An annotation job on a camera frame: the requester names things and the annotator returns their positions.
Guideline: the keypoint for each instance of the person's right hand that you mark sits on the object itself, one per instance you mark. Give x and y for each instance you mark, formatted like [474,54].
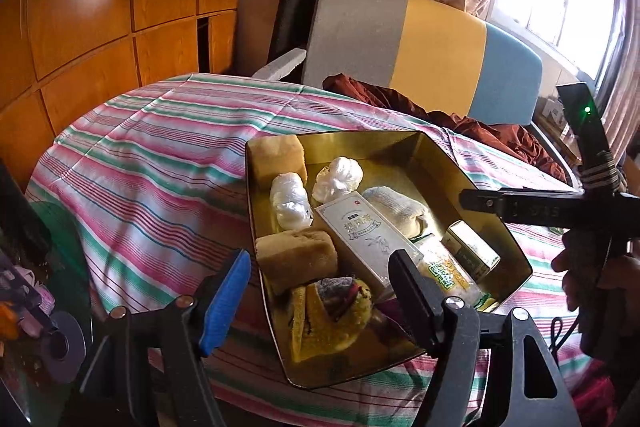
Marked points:
[570,267]

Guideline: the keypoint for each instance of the gold tin box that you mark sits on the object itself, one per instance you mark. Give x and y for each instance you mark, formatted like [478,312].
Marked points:
[400,162]

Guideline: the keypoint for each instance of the yellow label cracker packet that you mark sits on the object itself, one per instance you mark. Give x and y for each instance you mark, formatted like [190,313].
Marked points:
[450,272]

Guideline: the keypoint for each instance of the yellow sponge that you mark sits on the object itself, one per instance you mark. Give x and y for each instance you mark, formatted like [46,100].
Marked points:
[297,259]
[277,159]

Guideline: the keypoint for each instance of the grey tape roll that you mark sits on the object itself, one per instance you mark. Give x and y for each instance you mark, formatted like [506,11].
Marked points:
[62,347]

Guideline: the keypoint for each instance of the yellow knitted sock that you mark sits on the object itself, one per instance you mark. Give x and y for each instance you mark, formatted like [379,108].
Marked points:
[327,322]

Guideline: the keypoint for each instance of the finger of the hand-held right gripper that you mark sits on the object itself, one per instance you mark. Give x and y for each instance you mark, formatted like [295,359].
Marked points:
[482,200]

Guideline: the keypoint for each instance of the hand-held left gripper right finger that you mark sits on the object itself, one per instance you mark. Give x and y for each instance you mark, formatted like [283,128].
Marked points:
[412,297]

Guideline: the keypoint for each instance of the wooden cabinet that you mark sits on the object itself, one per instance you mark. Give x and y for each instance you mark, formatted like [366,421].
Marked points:
[100,7]

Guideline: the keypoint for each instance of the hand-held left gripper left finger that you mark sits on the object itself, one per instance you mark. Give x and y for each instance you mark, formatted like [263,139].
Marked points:
[225,302]

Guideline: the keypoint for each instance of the beige sock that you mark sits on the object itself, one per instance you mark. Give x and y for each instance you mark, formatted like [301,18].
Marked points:
[400,209]

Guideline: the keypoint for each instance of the white plastic bag ball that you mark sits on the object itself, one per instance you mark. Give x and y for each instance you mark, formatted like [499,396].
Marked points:
[292,204]
[337,179]

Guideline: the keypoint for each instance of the white leaf print box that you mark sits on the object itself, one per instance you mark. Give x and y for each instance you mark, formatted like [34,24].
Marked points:
[360,237]

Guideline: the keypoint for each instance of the red-brown cloth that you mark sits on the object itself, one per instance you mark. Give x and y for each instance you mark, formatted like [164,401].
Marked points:
[380,97]

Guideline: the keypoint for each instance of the purple packet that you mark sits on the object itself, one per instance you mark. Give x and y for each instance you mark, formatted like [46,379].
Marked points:
[385,322]

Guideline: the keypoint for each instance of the small green white box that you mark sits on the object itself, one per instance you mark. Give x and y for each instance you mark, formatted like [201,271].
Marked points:
[470,249]

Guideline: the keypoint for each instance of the striped tablecloth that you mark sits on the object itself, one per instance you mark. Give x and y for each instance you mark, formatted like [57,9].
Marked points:
[150,157]

